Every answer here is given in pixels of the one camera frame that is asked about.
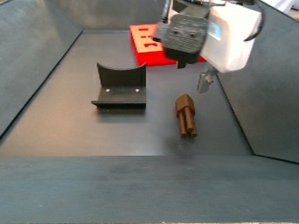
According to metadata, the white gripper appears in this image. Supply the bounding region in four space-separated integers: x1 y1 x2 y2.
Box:
188 1 263 94

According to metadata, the red foam shape board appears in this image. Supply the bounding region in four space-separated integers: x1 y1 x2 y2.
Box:
128 23 208 67

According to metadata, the black curved fixture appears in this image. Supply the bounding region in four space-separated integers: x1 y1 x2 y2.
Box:
91 64 145 109

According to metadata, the brown three prong object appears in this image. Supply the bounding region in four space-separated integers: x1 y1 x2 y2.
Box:
175 94 198 137

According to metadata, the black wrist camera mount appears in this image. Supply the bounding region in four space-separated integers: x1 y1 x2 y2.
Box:
153 6 210 68

